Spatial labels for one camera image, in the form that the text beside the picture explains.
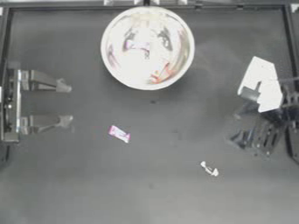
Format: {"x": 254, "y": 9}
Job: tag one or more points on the red candy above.
{"x": 161, "y": 74}

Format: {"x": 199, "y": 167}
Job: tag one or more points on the pink candy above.
{"x": 119, "y": 134}
{"x": 134, "y": 45}

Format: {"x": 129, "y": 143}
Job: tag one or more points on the steel bowl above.
{"x": 133, "y": 70}

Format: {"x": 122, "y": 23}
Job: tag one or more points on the white candy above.
{"x": 210, "y": 169}
{"x": 147, "y": 54}

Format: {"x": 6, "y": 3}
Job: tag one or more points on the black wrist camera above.
{"x": 249, "y": 94}

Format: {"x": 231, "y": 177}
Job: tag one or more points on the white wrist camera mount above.
{"x": 265, "y": 78}

